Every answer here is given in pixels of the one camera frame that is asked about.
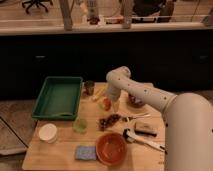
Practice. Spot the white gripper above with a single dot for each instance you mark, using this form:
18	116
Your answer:
113	95

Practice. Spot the red yellow apple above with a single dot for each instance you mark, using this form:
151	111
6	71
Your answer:
107	104

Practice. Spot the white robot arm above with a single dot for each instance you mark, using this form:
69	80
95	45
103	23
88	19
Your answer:
188	120

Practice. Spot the small metal cup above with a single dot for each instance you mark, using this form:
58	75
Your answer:
89	87

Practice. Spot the green plastic cup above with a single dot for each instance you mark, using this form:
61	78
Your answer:
80	125

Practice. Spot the white paper cup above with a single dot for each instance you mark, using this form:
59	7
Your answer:
48	133

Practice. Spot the yellow banana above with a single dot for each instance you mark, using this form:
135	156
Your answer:
98	94

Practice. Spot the bunch of dark grapes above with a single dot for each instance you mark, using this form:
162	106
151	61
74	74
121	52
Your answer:
105	123

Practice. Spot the metal fork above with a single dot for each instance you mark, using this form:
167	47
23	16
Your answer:
129	118

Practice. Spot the dark brown bowl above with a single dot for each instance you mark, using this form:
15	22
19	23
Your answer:
135	102

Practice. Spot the orange bowl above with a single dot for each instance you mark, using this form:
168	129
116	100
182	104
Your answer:
111	149

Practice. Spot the green plastic tray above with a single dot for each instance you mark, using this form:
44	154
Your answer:
58	99

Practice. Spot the blue sponge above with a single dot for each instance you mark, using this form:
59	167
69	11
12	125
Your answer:
85	153

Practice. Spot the black office chair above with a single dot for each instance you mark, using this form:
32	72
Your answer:
38	3

